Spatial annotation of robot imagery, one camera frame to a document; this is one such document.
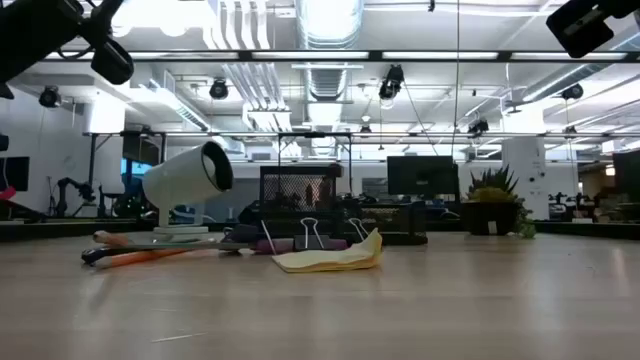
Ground black computer monitor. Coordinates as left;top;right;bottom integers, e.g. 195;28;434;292
0;155;31;193
386;155;461;197

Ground silver ventilation duct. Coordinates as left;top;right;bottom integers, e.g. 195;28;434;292
294;0;365;101

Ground potted succulent plant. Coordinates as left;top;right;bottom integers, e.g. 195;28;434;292
458;164;537;240

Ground white cylindrical camera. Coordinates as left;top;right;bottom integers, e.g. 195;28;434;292
141;140;235;245

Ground purple handled scissors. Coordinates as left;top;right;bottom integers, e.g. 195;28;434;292
222;223;350;256

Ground yellow sticky note pad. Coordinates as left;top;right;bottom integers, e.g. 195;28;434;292
271;227;384;275

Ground black pen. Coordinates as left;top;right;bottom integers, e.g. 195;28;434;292
81;240;254;266

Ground black aluminium table frame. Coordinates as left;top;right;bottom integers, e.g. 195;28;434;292
0;218;640;242

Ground black binder clip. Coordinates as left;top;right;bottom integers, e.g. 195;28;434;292
292;216;332;252

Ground black mesh desk organizer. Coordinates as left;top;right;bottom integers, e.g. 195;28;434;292
258;164;429;247

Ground black overhead frame bar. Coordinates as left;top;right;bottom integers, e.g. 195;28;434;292
44;48;640;63

